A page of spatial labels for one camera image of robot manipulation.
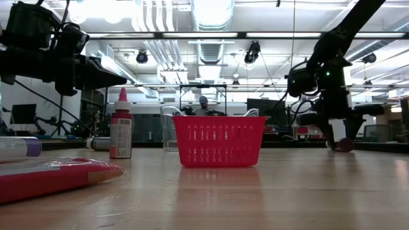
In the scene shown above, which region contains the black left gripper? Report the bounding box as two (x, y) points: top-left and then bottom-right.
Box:
(0, 47), (128, 97)

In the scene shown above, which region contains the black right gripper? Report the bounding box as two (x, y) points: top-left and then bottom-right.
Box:
(296, 62), (385, 151)

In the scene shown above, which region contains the bright red colouring bottle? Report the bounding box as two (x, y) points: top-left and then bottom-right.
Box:
(332, 137), (355, 153)

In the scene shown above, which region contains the dark red colouring bottle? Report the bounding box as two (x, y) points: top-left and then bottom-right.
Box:
(109, 88), (134, 160)

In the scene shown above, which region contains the purple colouring bottle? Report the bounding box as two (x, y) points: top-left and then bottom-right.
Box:
(0, 136), (42, 162)

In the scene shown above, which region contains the red snack package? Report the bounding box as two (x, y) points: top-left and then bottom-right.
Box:
(0, 156), (125, 204)

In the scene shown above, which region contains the shelf with red bins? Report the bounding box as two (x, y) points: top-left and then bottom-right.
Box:
(297, 125), (323, 140)

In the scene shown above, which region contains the black mesh office chair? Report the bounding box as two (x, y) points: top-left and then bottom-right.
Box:
(363, 123), (394, 143)

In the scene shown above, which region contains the distant black robot rig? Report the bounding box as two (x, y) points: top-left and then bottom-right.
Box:
(33, 114), (84, 138)

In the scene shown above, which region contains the large black monitor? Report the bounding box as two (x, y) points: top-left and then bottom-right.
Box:
(246, 98), (282, 127)

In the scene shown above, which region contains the clear plastic bin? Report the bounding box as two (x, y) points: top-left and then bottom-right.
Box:
(159, 105), (260, 153)

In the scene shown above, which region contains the computer monitor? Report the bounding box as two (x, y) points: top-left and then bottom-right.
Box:
(9, 103), (38, 125)

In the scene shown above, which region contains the person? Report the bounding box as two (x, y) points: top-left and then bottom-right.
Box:
(193, 95), (215, 116)

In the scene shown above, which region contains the red plastic basket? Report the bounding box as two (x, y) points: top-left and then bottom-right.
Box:
(171, 115), (268, 169)

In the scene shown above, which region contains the black ceiling camera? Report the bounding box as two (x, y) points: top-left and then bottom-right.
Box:
(135, 50), (150, 65)
(243, 40), (261, 65)
(362, 52), (377, 65)

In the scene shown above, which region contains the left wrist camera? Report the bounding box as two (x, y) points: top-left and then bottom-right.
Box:
(54, 22), (91, 58)

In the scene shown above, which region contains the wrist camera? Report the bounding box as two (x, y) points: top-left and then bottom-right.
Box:
(285, 66), (320, 98)
(54, 22), (91, 58)

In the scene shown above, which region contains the black aluminium table frame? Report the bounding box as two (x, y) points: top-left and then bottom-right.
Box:
(40, 140), (409, 154)

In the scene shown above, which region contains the distant black station frame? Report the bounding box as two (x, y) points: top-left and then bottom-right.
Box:
(178, 84), (228, 116)
(58, 94), (65, 137)

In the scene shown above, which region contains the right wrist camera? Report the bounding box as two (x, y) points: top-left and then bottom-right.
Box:
(285, 66), (320, 98)

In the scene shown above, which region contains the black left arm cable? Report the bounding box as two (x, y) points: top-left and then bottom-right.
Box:
(12, 79), (98, 137)

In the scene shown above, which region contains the silver ventilation duct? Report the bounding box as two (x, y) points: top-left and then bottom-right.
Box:
(190, 0), (236, 65)

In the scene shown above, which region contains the black overhead frame crossbar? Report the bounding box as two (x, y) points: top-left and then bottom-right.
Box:
(86, 31), (409, 40)

